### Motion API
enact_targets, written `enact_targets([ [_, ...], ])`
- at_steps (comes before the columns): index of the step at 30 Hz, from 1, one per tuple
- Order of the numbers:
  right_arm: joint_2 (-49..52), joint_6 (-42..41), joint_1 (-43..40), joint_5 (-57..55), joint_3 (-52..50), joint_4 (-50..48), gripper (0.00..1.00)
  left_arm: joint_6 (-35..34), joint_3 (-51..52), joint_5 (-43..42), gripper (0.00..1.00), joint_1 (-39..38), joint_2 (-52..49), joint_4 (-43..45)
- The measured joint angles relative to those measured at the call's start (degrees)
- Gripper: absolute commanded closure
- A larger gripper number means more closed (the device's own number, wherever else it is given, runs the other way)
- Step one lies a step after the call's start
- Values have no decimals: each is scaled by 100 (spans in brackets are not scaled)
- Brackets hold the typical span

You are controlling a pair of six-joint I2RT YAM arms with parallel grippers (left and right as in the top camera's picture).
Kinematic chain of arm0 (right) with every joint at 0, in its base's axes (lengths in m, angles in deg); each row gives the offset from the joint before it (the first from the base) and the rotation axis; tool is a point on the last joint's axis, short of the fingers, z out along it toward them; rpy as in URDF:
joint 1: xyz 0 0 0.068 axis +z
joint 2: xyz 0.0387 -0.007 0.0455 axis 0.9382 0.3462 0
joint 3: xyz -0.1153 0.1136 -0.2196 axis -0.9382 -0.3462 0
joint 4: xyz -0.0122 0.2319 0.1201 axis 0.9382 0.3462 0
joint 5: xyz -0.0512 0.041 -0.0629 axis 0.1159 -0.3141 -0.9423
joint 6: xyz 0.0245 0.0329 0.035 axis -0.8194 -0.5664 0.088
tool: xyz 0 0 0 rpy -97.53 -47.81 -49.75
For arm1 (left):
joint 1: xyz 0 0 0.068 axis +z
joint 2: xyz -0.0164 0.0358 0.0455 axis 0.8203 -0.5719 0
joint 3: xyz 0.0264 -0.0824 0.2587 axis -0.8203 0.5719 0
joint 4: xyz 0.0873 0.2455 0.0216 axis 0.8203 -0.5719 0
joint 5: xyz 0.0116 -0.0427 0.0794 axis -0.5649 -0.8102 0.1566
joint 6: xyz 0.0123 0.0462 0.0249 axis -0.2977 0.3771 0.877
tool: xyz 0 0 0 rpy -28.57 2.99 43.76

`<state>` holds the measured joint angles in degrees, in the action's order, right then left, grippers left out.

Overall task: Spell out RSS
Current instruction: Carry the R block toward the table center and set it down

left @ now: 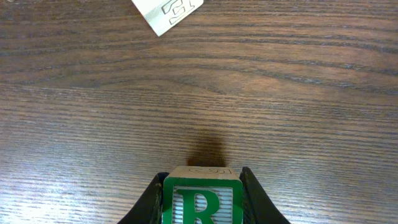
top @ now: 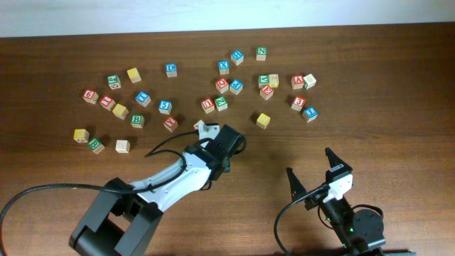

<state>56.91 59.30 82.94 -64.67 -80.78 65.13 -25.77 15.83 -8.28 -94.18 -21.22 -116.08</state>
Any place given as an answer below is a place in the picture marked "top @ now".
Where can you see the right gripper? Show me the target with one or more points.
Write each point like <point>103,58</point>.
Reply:
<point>297,188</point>

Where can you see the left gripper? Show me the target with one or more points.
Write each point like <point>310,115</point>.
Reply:
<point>216,143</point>

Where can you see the yellow S block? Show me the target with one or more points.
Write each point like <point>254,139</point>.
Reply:
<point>263,121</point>
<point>120,111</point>

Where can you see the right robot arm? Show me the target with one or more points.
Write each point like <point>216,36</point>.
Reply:
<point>359,228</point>

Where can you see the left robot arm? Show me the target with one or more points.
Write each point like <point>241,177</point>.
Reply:
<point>123,219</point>

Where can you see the white leaf picture block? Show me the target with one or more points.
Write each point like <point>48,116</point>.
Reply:
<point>197,124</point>

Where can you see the green Z letter block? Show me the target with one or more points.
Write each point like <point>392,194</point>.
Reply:
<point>221,103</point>

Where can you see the red U letter block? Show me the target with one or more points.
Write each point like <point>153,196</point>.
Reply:
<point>207,105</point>

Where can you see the blue P letter block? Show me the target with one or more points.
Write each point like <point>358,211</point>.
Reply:
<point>236,86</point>

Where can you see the red Q letter block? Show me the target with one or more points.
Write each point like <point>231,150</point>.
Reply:
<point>222,85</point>

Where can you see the red Y letter block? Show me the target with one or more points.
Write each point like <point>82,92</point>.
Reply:
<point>170,123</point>

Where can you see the red E letter block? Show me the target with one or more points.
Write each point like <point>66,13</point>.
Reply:
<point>266,92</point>

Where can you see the blue 1 number block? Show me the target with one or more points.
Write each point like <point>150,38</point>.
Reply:
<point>310,114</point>

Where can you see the green V letter block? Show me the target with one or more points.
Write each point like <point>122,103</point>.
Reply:
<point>263,80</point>

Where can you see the blue 5 number block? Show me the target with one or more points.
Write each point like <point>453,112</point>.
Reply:
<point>165,107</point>

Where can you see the red 3 number block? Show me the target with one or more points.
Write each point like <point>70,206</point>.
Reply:
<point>298,103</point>

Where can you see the yellow edged natural block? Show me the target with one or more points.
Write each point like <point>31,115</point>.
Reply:
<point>273,80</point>

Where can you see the blue X letter block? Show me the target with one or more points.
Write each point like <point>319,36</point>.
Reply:
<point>224,67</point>

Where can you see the blue H letter block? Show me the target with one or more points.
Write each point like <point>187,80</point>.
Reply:
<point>237,57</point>

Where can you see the red A letter block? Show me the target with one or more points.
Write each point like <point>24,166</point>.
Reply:
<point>297,81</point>

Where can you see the blue D letter block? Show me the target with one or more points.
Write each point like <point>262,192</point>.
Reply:
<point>171,70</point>

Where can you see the green B letter block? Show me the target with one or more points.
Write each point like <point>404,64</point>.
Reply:
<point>137,121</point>

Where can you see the white picture block right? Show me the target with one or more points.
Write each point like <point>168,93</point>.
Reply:
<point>309,81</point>

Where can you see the green N letter block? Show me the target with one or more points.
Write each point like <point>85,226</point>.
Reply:
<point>261,54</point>

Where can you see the blue T letter block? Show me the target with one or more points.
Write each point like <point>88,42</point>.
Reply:
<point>143,98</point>

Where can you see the natural picture block left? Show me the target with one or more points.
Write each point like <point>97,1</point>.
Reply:
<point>122,146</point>

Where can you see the plain yellow top block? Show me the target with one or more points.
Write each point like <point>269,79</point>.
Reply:
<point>134,75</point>

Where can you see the red I letter block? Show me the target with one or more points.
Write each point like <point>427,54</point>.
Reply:
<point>108,103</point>

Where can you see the green J letter block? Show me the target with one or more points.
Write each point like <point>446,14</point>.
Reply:
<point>113,82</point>

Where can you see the green E letter block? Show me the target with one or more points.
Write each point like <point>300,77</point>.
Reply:
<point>95,145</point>

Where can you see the red 6 number block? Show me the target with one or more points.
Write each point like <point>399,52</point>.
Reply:
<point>90,96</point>

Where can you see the yellow W letter block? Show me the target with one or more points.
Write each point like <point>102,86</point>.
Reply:
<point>81,135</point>

